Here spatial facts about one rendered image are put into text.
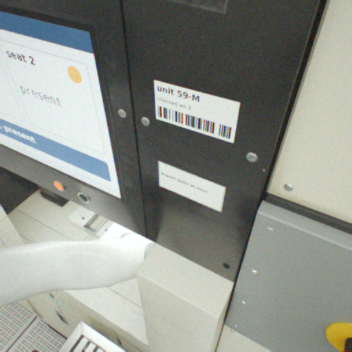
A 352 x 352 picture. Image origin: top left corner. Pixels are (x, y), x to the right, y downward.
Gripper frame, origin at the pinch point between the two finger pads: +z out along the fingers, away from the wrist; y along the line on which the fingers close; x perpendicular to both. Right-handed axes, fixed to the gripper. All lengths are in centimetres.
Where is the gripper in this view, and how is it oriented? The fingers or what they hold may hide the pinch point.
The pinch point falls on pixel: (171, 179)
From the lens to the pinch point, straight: 81.6
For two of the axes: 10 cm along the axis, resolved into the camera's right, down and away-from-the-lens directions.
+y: 8.7, 3.5, -3.5
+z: 4.9, -6.2, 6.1
